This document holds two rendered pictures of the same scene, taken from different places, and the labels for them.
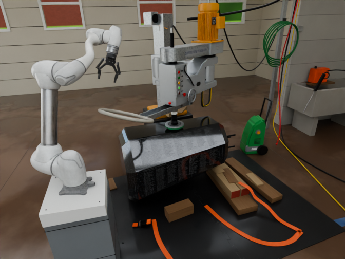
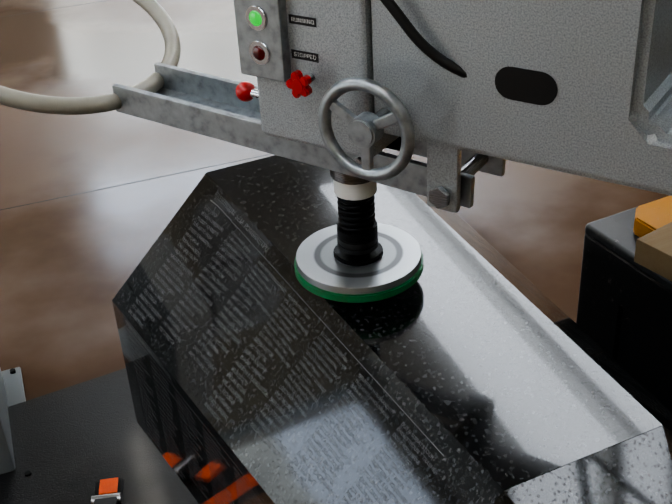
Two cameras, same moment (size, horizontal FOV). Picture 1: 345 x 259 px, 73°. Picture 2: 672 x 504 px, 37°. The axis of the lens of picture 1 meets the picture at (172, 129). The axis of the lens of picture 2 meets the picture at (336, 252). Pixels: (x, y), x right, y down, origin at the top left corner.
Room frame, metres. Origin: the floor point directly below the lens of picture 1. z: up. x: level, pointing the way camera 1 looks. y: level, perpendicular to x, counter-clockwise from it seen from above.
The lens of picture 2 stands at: (2.25, -1.44, 1.80)
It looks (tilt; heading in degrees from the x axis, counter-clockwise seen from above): 32 degrees down; 84
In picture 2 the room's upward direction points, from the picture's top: 3 degrees counter-clockwise
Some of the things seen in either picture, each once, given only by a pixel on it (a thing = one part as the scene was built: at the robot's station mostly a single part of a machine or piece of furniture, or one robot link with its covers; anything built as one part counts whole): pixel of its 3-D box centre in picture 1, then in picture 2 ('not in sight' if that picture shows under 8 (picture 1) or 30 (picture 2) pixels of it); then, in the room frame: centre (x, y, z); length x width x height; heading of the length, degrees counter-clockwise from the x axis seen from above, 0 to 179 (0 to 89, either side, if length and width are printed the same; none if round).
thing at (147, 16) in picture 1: (151, 18); not in sight; (3.27, 0.22, 2.00); 0.20 x 0.18 x 0.15; 20
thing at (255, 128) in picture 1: (255, 126); not in sight; (3.34, -1.30, 0.43); 0.35 x 0.35 x 0.87; 5
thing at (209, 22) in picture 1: (209, 23); not in sight; (2.92, -0.46, 1.93); 0.31 x 0.28 x 0.40; 50
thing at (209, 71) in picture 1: (206, 72); not in sight; (2.93, -0.45, 1.37); 0.19 x 0.19 x 0.20
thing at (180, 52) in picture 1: (192, 52); not in sight; (2.69, -0.25, 1.64); 0.96 x 0.25 x 0.17; 140
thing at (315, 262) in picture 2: (174, 124); (358, 256); (2.42, -0.02, 0.90); 0.21 x 0.21 x 0.01
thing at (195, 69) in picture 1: (195, 79); (603, 52); (2.72, -0.29, 1.33); 0.74 x 0.23 x 0.49; 140
